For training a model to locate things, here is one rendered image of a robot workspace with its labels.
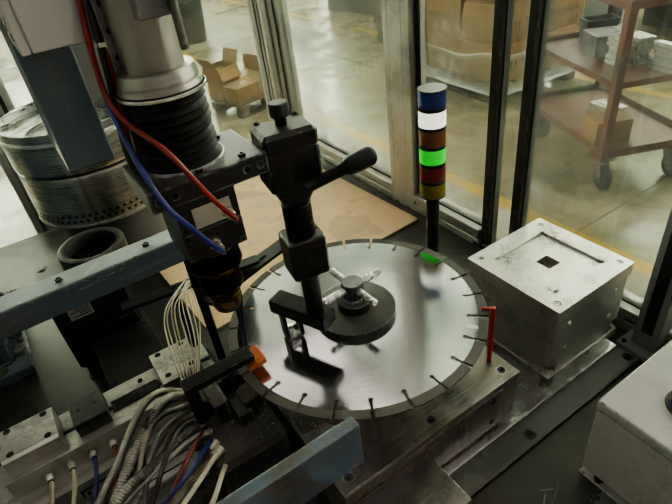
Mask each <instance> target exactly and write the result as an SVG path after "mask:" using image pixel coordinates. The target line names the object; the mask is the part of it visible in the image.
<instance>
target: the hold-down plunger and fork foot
mask: <svg viewBox="0 0 672 504"><path fill-rule="evenodd" d="M301 286H302V291H303V296H304V297H301V296H298V295H295V294H292V293H289V292H287V291H284V290H279V291H278V292H277V293H276V294H275V295H274V296H273V297H272V298H271V299H270V300H269V301H268V302H269V306H270V310H271V312H272V313H275V314H277V315H279V319H280V323H281V328H282V331H283V333H284V335H285V337H286V339H287V340H288V341H289V340H291V337H290V333H289V328H288V324H287V320H286V318H288V319H291V320H293V321H295V322H296V324H297V326H298V328H299V331H300V333H301V335H304V334H305V331H304V326H303V324H304V325H307V326H309V327H312V328H315V329H317V330H320V331H323V332H326V331H327V329H328V328H329V327H330V326H331V325H332V323H333V322H334V321H335V320H336V316H335V310H334V308H333V307H330V306H327V305H324V304H323V298H322V292H321V286H320V280H319V276H317V277H316V278H314V279H310V280H304V281H301Z"/></svg>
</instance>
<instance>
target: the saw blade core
mask: <svg viewBox="0 0 672 504"><path fill-rule="evenodd" d="M345 247H346V250H344V246H343V245H339V246H334V247H329V248H328V255H329V262H330V268H331V269H332V268H334V269H336V270H337V271H339V272H340V273H341V274H343V275H344V276H345V277H347V276H350V275H356V276H359V277H362V276H364V275H366V274H368V273H370V272H371V271H373V270H375V269H377V268H379V269H380V270H381V272H382V273H381V275H379V276H377V277H376V278H374V279H372V280H370V281H369V282H372V283H376V284H378V285H381V286H383V287H384V288H386V289H387V290H388V291H389V292H390V293H391V294H392V295H393V297H394V299H395V304H396V314H395V318H394V320H393V322H392V323H391V325H390V326H389V327H388V328H387V329H386V330H384V331H383V332H381V333H380V334H378V335H376V336H373V337H371V338H367V339H363V340H352V341H351V340H342V339H337V338H334V337H332V336H330V335H328V334H326V333H325V332H323V331H320V330H317V329H315V328H312V327H309V326H307V325H304V324H303V326H304V331H305V334H304V335H301V333H300V336H298V337H296V338H293V339H291V340H289V341H288V340H287V339H286V337H285V335H284V333H283V331H282V328H281V323H280V319H279V315H277V314H275V313H272V312H271V310H270V306H269V302H268V301H269V300H270V299H271V298H272V297H273V296H274V295H275V294H276V293H277V292H278V291H279V290H284V291H287V292H289V293H292V294H295V295H298V296H301V297H304V296H303V291H302V286H301V282H295V280H294V279H293V277H292V276H291V274H290V273H289V271H288V270H287V268H286V267H285V265H284V266H282V267H281V268H279V269H278V270H276V271H275V272H274V273H275V274H274V273H272V274H271V275H270V276H268V277H267V278H266V279H265V280H264V281H263V282H262V283H261V284H260V285H259V286H258V287H257V289H259V290H257V289H255V290H254V292H253V293H252V294H251V296H250V297H249V299H248V300H247V302H246V304H245V306H244V315H245V325H246V327H248V328H246V332H247V338H248V346H247V347H253V346H254V345H256V346H257V347H258V349H259V350H260V351H261V352H262V354H263V355H264V356H265V357H266V360H267V362H266V363H265V364H263V365H261V367H260V368H257V369H255V370H253V371H252V374H253V375H254V376H255V377H256V378H257V379H258V380H259V381H260V382H261V383H262V384H264V385H265V386H266V387H268V388H269V390H271V389H272V388H273V387H274V386H275V385H276V383H277V382H280V384H279V385H277V386H275V387H274V388H273V389H272V390H271V391H274V392H275V393H277V394H279V395H281V396H283V397H285V398H287V399H289V400H292V401H294V402H297V403H298V404H299V402H300V401H301V399H302V396H303V395H304V394H306V395H307V396H306V397H304V398H303V400H302V402H301V403H300V404H303V405H307V406H311V407H316V408H322V409H329V410H332V411H333V410H334V405H335V403H334V401H335V400H338V401H339V402H338V403H337V406H336V410H366V409H370V410H371V407H370V402H369V401H368V400H369V399H373V401H372V403H373V409H374V408H380V407H385V406H389V405H393V404H396V403H400V402H403V401H406V400H407V398H406V397H405V395H404V393H402V391H406V395H407V396H408V398H409V400H411V398H413V397H416V396H418V395H420V394H422V393H424V392H426V391H428V390H430V389H431V388H433V387H435V386H436V385H438V383H437V382H436V381H435V380H437V381H438V382H439V383H440V384H441V382H442V381H443V380H445V379H446V378H447V377H448V376H450V375H451V374H452V373H453V372H454V371H455V370H456V369H457V368H458V367H459V366H460V365H461V362H462V363H464V360H465V358H466V357H467V355H468V354H469V352H470V350H471V348H472V346H473V344H474V342H475V340H476V336H477V332H478V329H474V328H467V327H466V324H469V325H477V326H478V325H479V313H478V307H477V303H476V300H475V297H474V295H473V293H472V291H471V289H470V288H469V286H468V285H467V283H466V282H465V281H464V280H463V278H462V277H460V275H459V274H458V273H457V272H456V271H454V270H453V269H452V268H451V267H449V266H448V265H447V264H445V263H444V262H443V263H442V261H440V260H438V259H437V258H435V257H433V256H430V255H428V254H426V253H423V252H421V253H420V251H418V250H415V249H411V248H407V247H403V246H398V245H397V246H396V248H395V245H392V244H383V243H371V246H370V247H371V248H369V243H355V244H345ZM394 248H395V250H394V251H392V250H393V249H394ZM419 253H420V254H419ZM418 254H419V255H418ZM417 255H418V256H417ZM415 256H417V257H415ZM439 264H440V265H439ZM437 265H438V267H436V266H437ZM329 271H330V270H329ZM329 271H328V272H325V273H323V274H320V275H319V280H320V286H321V292H322V295H323V294H324V293H325V292H326V291H327V290H329V289H330V288H332V287H334V286H336V285H339V284H341V282H340V281H338V280H337V279H336V278H334V277H333V276H332V275H331V274H330V273H329ZM276 274H277V275H281V276H277V275H276ZM459 277H460V278H459ZM456 278H457V279H456ZM451 279H455V280H451ZM261 290H265V291H261ZM472 295H473V296H472ZM462 296H466V297H462ZM252 307H253V309H250V308H252ZM468 315H469V316H471V317H467V316H468ZM472 316H478V317H472ZM465 336H466V337H467V338H463V337H465ZM469 338H471V339H469ZM473 339H475V340H473ZM452 357H454V358H455V359H456V360H458V361H456V360H452V359H451V358H452ZM459 361H460V362H459ZM431 376H434V377H435V380H434V379H431V378H430V377H431ZM407 401H408V400H407Z"/></svg>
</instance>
